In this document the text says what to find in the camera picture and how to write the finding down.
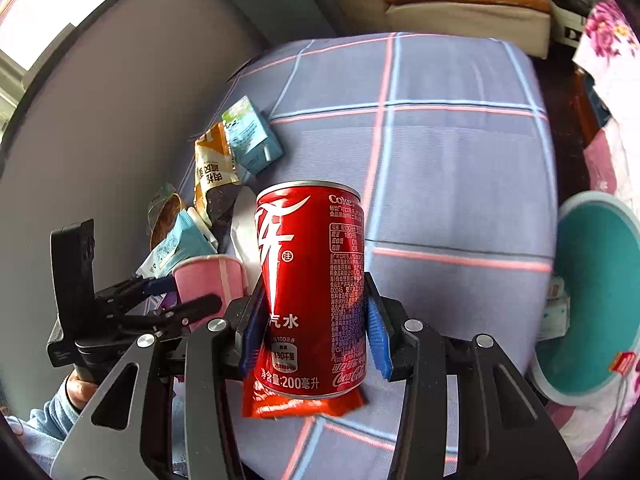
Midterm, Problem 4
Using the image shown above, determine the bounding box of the blue plaid table cloth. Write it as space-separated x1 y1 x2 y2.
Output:
209 32 558 479

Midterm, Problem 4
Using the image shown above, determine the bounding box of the yellow snack bag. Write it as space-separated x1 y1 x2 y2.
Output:
194 122 241 226

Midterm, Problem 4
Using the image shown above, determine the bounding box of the light blue snack wrapper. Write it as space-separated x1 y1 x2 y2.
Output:
136 207 218 278

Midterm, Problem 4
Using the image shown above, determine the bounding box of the pink paper cup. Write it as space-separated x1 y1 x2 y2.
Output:
171 255 248 332

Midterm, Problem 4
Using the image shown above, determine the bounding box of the orange snack wrapper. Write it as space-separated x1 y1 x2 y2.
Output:
242 346 367 419

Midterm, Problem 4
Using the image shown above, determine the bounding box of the teal milk carton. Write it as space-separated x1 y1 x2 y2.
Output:
221 96 283 176

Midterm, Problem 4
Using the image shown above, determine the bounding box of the blue sleeve forearm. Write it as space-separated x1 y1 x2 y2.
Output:
6 374 80 474

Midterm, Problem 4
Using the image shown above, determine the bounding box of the red cola can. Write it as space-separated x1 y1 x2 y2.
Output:
255 181 367 399

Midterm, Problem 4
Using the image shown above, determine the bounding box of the person's left hand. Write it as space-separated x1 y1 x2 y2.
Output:
65 370 98 412

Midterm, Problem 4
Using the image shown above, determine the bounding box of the green clear plastic wrapper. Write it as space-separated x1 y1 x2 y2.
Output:
146 183 184 250

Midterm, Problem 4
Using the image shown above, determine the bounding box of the pink floral quilt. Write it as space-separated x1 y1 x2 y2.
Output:
530 0 639 479

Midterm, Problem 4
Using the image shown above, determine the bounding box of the teal trash bin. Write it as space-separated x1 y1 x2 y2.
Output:
529 191 639 406

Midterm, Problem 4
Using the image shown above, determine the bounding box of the beige sofa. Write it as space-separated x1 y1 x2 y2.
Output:
334 0 552 58

